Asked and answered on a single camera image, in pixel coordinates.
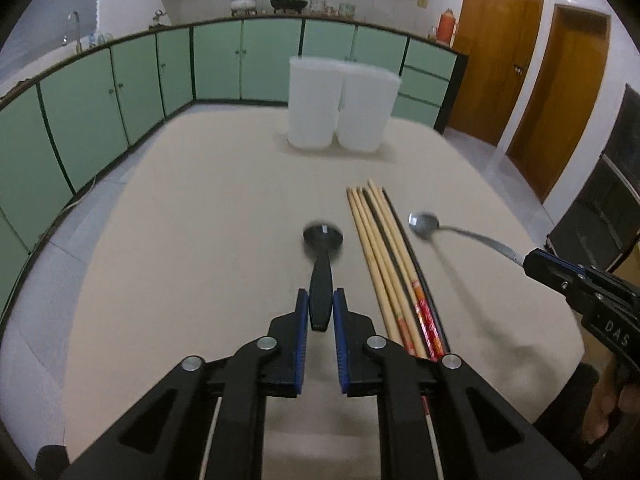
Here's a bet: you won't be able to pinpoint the plain wooden chopstick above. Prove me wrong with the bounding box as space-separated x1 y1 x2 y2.
352 190 416 356
346 188 404 346

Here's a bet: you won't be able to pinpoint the black plastic spoon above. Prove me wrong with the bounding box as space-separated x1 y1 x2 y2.
303 222 343 332

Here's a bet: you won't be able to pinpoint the red orange patterned chopstick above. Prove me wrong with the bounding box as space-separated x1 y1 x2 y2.
367 179 445 361

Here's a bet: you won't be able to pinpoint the silver metal spoon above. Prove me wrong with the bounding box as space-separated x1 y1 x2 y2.
408 211 524 266

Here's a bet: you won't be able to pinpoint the black chopstick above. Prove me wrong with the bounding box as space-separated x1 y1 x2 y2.
381 188 450 353

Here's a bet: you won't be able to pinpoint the right hand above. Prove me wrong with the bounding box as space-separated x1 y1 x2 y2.
582 362 639 444

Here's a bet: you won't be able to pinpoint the black chair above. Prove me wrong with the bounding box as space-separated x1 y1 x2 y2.
544 86 640 273

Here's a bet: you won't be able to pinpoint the brown wooden door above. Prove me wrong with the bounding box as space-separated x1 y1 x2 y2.
448 0 544 146
506 4 611 200

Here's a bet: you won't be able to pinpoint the right white plastic container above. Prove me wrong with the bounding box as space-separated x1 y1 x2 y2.
336 63 400 153

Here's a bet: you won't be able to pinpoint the white plastic container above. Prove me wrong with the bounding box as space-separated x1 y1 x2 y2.
336 63 400 153
288 56 344 150

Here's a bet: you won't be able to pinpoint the orange thermos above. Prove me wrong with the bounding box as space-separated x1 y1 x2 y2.
436 9 457 46

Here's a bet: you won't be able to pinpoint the left white plastic container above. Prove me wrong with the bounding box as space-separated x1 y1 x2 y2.
288 56 344 150

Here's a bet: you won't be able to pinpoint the green base cabinets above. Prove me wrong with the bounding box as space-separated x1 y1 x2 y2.
1 15 468 304

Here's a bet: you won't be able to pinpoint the black wok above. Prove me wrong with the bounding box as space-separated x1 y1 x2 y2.
270 0 308 14

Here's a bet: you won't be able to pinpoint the white cooking pot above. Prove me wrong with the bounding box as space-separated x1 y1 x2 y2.
230 0 257 15

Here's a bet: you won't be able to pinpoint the small kettle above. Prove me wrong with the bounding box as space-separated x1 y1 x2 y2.
149 9 171 29

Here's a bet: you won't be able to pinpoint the chrome sink faucet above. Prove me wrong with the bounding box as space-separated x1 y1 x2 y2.
62 10 82 54

